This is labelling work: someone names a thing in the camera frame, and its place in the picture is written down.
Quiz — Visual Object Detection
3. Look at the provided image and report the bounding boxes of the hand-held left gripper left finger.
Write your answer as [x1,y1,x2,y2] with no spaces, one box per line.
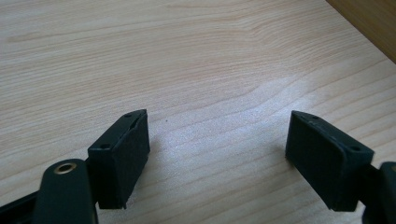
[87,108,151,210]

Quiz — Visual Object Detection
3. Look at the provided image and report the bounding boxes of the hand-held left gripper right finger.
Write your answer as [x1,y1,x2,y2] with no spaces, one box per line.
[285,110,375,213]

